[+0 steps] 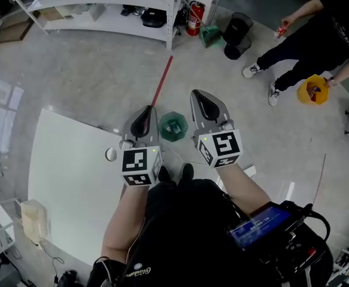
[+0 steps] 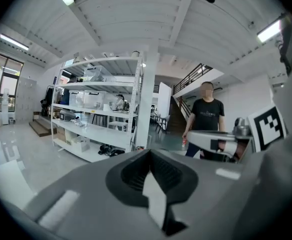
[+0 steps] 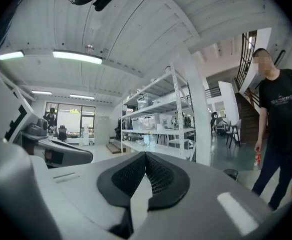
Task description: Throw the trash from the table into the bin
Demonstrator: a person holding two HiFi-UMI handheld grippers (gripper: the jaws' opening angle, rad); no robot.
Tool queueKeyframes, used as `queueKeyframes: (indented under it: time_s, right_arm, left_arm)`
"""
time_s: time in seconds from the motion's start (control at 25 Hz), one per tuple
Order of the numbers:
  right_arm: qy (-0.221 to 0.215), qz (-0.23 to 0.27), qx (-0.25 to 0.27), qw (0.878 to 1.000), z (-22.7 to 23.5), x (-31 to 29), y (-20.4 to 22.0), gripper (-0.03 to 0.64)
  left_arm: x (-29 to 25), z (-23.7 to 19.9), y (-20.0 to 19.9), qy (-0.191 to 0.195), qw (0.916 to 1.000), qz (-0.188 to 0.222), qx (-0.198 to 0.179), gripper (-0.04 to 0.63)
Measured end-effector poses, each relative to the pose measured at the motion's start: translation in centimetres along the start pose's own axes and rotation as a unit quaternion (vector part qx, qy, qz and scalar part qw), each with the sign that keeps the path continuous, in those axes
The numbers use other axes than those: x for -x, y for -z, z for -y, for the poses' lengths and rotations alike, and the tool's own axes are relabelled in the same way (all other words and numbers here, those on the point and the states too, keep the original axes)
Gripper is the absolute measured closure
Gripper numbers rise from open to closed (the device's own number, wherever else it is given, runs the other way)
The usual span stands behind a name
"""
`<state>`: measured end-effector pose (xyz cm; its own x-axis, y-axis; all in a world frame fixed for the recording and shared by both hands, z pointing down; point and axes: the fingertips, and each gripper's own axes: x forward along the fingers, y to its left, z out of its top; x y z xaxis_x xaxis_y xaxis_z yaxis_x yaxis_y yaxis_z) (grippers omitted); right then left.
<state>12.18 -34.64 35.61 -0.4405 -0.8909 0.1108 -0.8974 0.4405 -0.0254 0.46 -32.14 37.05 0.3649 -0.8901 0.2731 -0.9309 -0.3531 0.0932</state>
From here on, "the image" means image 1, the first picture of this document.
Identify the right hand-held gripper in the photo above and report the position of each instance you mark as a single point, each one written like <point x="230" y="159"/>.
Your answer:
<point x="225" y="145"/>

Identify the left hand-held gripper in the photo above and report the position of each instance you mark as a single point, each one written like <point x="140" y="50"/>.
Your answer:
<point x="135" y="163"/>

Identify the green trash bin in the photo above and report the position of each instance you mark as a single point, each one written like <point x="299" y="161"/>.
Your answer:
<point x="164" y="131"/>

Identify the small blue item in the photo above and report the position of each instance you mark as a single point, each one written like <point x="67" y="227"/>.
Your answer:
<point x="174" y="128"/>

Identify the red-printed clear plastic wrapper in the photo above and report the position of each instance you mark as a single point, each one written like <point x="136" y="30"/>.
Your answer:
<point x="280" y="31"/>

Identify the person's right forearm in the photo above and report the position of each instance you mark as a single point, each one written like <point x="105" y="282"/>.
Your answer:
<point x="243" y="190"/>

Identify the person's left forearm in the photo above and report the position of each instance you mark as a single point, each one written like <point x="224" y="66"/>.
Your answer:
<point x="123" y="220"/>

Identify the white rectangular table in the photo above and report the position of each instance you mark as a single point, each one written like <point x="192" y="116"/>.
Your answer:
<point x="72" y="175"/>

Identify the person's left shoe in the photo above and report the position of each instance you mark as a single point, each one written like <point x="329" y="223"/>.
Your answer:
<point x="163" y="175"/>

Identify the person's shoe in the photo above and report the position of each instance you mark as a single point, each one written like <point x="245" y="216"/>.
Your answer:
<point x="163" y="175"/>
<point x="187" y="173"/>

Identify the red floor tape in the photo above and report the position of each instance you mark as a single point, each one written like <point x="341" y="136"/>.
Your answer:
<point x="162" y="79"/>

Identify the person's right shoe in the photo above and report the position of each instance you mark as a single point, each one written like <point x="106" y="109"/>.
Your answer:
<point x="187" y="173"/>

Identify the green dustpan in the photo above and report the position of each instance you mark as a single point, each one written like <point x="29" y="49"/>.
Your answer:
<point x="211" y="37"/>

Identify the red fire extinguisher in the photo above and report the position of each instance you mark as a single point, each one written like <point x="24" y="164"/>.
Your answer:
<point x="195" y="19"/>

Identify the yellow bucket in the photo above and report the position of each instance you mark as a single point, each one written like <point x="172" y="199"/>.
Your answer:
<point x="303" y="94"/>

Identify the black bag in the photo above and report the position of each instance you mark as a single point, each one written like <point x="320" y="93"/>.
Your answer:
<point x="153" y="17"/>

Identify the person's black clothing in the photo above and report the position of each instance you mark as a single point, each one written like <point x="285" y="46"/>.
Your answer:
<point x="186" y="235"/>

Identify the white shelving rack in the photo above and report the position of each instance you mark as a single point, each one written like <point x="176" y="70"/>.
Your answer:
<point x="102" y="19"/>

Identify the black chest monitor rig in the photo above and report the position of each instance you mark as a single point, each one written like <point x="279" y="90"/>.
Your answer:
<point x="258" y="226"/>

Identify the beige desk organizer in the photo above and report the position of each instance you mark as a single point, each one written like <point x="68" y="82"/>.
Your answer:
<point x="33" y="220"/>

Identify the white side table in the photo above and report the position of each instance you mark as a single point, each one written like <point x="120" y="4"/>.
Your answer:
<point x="5" y="241"/>

